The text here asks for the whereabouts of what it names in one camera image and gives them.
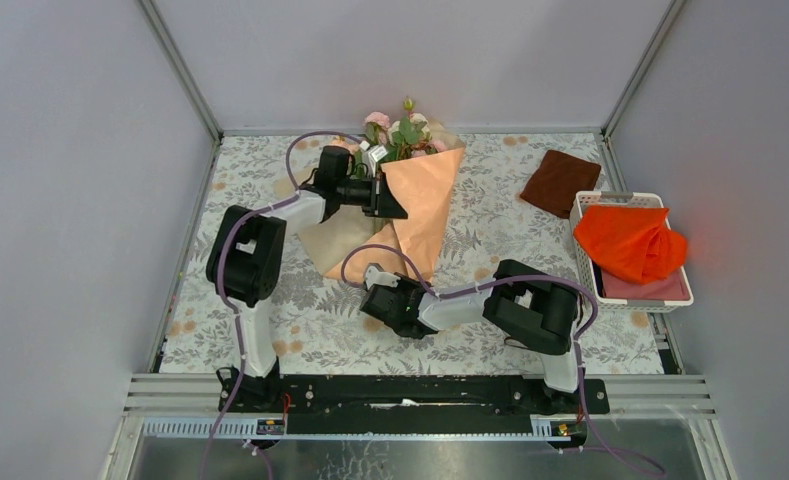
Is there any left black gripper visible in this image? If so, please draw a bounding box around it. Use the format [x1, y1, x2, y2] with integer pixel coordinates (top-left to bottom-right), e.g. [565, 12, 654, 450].
[333, 170, 406, 216]

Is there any peach wrapping paper sheet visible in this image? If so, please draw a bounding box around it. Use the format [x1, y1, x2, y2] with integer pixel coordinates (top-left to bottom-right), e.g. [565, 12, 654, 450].
[298, 120, 465, 282]

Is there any large pink fake rose stem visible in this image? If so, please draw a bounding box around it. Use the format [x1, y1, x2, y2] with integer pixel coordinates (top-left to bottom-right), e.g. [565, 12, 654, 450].
[364, 111, 397, 163]

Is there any pink fake rose spray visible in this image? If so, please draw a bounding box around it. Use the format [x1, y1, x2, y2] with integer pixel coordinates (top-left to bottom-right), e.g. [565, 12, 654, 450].
[409, 112, 448, 158]

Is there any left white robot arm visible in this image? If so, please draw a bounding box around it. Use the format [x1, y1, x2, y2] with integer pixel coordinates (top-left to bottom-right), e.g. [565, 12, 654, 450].
[206, 146, 408, 411]

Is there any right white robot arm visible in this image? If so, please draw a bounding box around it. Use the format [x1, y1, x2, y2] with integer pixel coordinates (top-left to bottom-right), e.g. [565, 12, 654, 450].
[360, 260, 584, 412]

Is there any floral patterned table mat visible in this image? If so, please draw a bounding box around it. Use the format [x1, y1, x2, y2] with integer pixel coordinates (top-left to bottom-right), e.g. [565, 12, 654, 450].
[159, 133, 663, 375]

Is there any brown towel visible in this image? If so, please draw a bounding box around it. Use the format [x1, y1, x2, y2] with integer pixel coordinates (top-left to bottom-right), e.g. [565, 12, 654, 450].
[520, 150, 601, 219]

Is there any white plastic basket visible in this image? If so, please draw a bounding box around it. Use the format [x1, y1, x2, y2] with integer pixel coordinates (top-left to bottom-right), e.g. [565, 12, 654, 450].
[569, 191, 694, 313]

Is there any orange cloth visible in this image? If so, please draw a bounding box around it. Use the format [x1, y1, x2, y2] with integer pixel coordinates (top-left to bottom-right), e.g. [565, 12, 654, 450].
[573, 205, 688, 285]

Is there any pink cloth in basket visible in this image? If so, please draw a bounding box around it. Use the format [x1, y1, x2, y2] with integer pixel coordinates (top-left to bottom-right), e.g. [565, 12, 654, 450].
[601, 271, 690, 301]

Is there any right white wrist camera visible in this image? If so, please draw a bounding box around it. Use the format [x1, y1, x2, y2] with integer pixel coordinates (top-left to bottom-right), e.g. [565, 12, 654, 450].
[363, 263, 400, 291]

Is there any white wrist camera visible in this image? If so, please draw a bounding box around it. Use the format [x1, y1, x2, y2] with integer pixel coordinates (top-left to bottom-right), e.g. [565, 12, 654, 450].
[357, 140, 388, 177]
[363, 263, 400, 291]

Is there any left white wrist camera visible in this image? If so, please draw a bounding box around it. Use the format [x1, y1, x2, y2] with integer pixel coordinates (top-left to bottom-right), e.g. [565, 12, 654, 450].
[357, 140, 388, 177]

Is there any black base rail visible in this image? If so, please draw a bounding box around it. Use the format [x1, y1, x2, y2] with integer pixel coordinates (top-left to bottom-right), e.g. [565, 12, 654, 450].
[216, 368, 610, 435]

